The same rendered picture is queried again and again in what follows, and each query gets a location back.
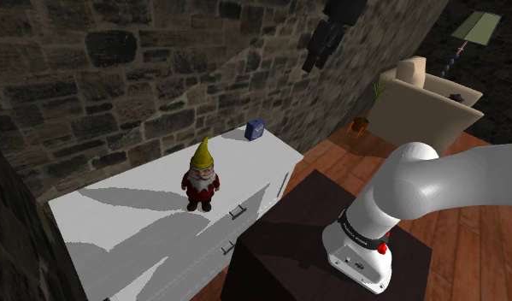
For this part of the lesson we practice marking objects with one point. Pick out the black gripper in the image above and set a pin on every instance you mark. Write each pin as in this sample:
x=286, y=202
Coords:
x=345, y=10

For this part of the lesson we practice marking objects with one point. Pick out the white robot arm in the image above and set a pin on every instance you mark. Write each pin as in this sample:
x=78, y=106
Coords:
x=409, y=187

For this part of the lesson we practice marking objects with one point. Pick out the potted green plant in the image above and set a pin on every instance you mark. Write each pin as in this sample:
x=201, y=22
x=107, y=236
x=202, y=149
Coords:
x=360, y=123

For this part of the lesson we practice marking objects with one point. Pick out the small blue box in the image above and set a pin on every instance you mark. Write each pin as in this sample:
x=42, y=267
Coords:
x=255, y=129

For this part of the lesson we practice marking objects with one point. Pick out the beige armchair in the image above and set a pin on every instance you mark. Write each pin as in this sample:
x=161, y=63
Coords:
x=418, y=112

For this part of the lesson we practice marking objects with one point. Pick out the floor lamp with green shade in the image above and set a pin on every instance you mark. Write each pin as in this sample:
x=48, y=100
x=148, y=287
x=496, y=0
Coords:
x=476, y=27

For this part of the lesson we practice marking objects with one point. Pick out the garden gnome with yellow hat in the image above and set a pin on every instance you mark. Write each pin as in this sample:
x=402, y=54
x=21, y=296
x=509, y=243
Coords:
x=201, y=183

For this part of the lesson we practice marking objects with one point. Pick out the dark robot stand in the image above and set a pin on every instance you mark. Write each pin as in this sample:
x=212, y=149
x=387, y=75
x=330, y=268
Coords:
x=289, y=233

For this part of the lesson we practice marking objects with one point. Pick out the white chest of drawers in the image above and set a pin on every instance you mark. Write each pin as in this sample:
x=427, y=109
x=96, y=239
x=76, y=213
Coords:
x=134, y=216

